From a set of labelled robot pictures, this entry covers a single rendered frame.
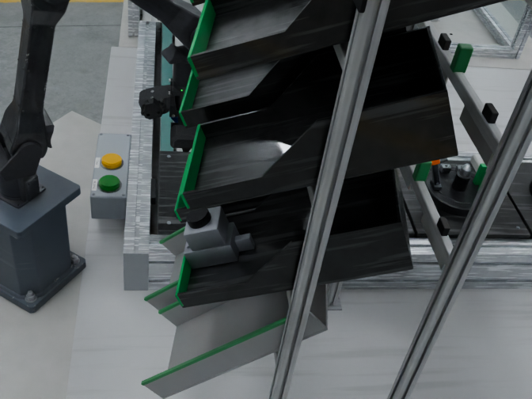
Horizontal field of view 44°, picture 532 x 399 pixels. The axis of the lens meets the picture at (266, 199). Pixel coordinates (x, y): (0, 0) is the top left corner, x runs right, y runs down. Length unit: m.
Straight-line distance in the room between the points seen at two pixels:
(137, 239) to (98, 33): 2.76
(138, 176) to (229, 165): 0.64
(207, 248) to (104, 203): 0.52
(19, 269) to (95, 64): 2.50
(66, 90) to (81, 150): 1.83
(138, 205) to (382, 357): 0.54
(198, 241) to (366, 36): 0.37
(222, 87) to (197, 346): 0.37
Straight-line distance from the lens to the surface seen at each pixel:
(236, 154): 0.75
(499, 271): 1.41
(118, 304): 1.25
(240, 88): 0.85
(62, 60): 3.66
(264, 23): 0.66
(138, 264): 1.22
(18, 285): 1.24
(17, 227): 1.12
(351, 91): 0.57
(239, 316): 0.95
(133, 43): 2.02
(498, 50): 2.31
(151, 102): 1.15
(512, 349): 1.36
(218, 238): 0.81
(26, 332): 1.23
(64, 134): 1.65
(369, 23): 0.54
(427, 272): 1.34
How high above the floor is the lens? 1.82
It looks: 41 degrees down
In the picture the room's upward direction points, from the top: 9 degrees clockwise
